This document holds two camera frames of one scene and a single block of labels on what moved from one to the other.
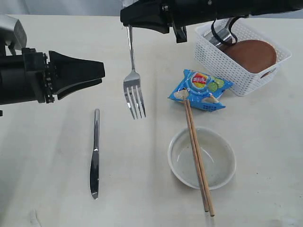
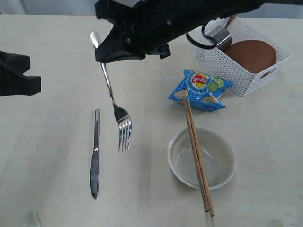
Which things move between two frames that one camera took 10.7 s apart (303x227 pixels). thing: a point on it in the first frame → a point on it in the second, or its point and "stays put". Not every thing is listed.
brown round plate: x=254 y=56 stays put
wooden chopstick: x=212 y=213 stays put
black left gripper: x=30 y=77 → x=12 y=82
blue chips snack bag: x=203 y=90 stays put
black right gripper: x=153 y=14 → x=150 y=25
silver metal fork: x=132 y=84 → x=123 y=121
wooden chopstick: x=194 y=154 stays put
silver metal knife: x=94 y=180 stays put
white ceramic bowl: x=218 y=155 stays put
